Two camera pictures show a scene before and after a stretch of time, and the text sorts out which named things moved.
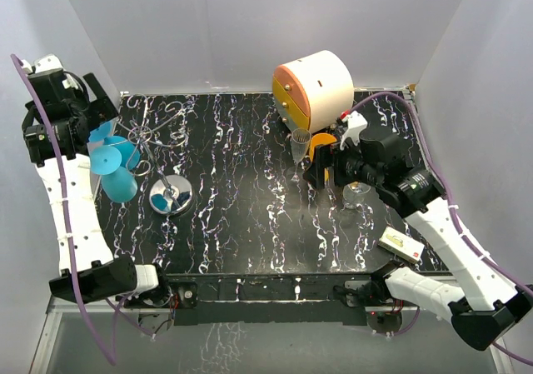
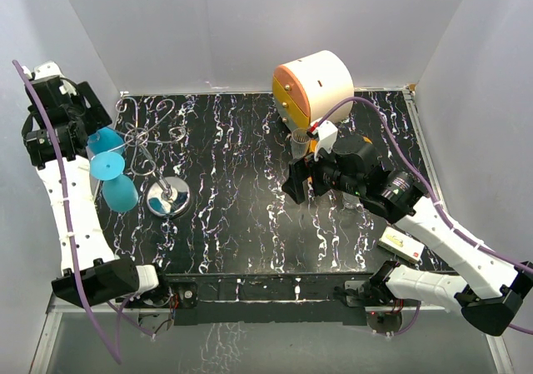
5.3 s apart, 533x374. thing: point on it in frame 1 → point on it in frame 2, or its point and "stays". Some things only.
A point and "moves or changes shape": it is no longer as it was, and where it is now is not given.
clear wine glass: [300, 142] stays
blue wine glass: [102, 135] moves or changes shape
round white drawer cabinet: [314, 92] stays
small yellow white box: [400, 245] stays
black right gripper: [315, 172] → [299, 172]
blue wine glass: [117, 184] moves or changes shape
